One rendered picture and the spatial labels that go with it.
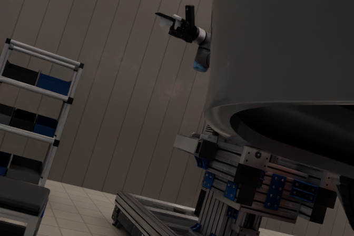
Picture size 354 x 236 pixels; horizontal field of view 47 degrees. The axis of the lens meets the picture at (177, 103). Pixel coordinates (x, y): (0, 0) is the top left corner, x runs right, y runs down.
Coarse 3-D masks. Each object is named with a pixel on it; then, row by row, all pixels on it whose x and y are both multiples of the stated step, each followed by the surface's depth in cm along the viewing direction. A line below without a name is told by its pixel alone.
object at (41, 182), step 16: (16, 48) 293; (32, 48) 262; (0, 64) 256; (64, 64) 305; (80, 64) 272; (0, 80) 256; (16, 80) 264; (32, 80) 267; (48, 80) 299; (64, 96) 271; (0, 112) 288; (16, 112) 292; (64, 112) 270; (0, 128) 257; (16, 128) 263; (32, 128) 268; (48, 128) 271; (0, 160) 289; (16, 160) 293; (32, 160) 296; (48, 160) 267; (16, 176) 265; (32, 176) 268
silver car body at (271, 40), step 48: (240, 0) 63; (288, 0) 50; (336, 0) 41; (240, 48) 63; (288, 48) 50; (336, 48) 41; (240, 96) 61; (288, 96) 48; (336, 96) 40; (240, 144) 103; (288, 144) 108; (336, 144) 103
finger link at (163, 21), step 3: (159, 12) 193; (159, 15) 194; (162, 15) 194; (165, 15) 194; (162, 18) 195; (165, 18) 195; (168, 18) 194; (171, 18) 194; (162, 21) 195; (165, 21) 195; (168, 21) 195; (171, 21) 195; (162, 24) 195; (165, 24) 195; (168, 24) 195; (171, 24) 195
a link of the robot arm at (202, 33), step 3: (198, 27) 199; (201, 30) 198; (201, 33) 197; (204, 33) 199; (198, 36) 197; (201, 36) 198; (204, 36) 199; (195, 39) 198; (198, 39) 198; (201, 39) 198; (195, 42) 200; (198, 42) 200; (201, 42) 200
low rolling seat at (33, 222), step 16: (0, 176) 173; (0, 192) 148; (16, 192) 155; (32, 192) 162; (48, 192) 174; (0, 208) 143; (16, 208) 145; (32, 208) 146; (0, 224) 173; (16, 224) 176; (32, 224) 146
